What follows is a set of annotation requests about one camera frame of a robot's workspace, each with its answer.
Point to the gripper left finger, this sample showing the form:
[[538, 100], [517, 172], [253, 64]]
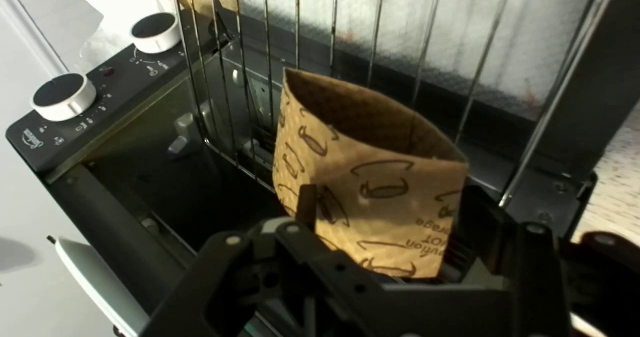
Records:
[[240, 282]]

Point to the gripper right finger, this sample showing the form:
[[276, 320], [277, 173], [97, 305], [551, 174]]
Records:
[[540, 277]]

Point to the brown paper pack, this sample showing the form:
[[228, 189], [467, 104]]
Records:
[[370, 197]]

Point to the black oven door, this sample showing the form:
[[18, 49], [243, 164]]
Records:
[[115, 232]]

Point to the black toaster oven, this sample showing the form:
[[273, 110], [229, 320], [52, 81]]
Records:
[[125, 82]]

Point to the white oven knob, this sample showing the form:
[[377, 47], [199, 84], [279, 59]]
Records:
[[62, 97], [155, 31]]

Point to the metal oven rack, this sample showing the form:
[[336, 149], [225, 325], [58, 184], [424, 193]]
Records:
[[425, 42]]

